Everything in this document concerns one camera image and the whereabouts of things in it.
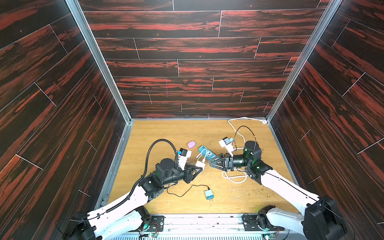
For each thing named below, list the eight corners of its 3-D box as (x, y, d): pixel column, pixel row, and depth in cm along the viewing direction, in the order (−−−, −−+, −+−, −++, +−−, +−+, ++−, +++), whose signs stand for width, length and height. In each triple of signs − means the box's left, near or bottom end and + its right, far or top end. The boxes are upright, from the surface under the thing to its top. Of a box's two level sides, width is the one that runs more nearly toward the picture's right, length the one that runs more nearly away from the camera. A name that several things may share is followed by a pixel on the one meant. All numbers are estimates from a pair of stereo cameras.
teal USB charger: (205, 201, 83) (205, 200, 81) (205, 191, 86) (205, 189, 85) (213, 201, 83) (214, 200, 81) (212, 191, 86) (213, 189, 84)
